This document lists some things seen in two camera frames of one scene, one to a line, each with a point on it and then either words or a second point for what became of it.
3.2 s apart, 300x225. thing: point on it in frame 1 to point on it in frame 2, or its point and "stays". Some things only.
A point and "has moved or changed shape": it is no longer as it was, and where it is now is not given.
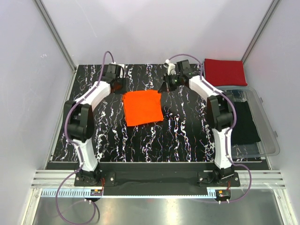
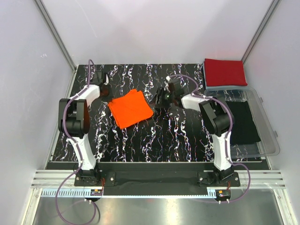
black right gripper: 166,85 to 160,92
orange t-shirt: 142,106 has moved or changed shape
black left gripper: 123,90 to 109,98
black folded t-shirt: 245,131 stays
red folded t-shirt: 224,72 stays
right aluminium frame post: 272,7 stays
